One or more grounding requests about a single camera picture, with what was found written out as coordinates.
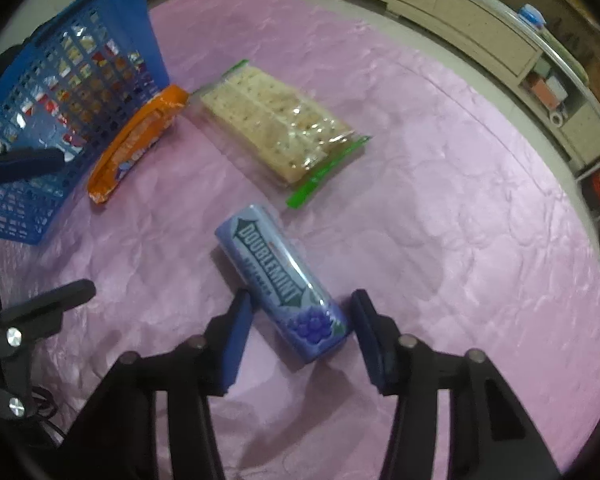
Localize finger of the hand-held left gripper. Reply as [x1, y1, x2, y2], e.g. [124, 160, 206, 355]
[0, 280, 97, 420]
[0, 147, 66, 184]

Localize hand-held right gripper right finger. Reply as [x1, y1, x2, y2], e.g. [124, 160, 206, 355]
[350, 289, 561, 480]

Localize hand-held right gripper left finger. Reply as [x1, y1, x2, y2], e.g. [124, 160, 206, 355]
[62, 290, 253, 480]

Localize silver and red snack pouch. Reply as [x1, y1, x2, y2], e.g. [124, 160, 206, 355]
[15, 80, 88, 148]

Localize purple gum canister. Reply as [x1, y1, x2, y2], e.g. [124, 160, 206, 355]
[215, 204, 352, 365]

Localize orange snack packet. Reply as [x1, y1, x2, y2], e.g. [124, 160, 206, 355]
[87, 85, 190, 206]

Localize yellow snack packet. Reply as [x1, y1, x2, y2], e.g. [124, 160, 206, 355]
[72, 35, 148, 128]

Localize blue plastic basket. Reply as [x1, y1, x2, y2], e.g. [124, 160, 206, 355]
[0, 0, 171, 246]

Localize clear cracker packet green ends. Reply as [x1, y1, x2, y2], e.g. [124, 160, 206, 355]
[187, 60, 372, 209]

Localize orange box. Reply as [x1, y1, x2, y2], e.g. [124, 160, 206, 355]
[527, 72, 568, 108]

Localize cream tv cabinet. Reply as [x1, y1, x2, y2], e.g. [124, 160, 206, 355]
[342, 0, 600, 176]

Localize black cable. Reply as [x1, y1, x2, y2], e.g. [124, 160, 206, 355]
[27, 385, 68, 448]

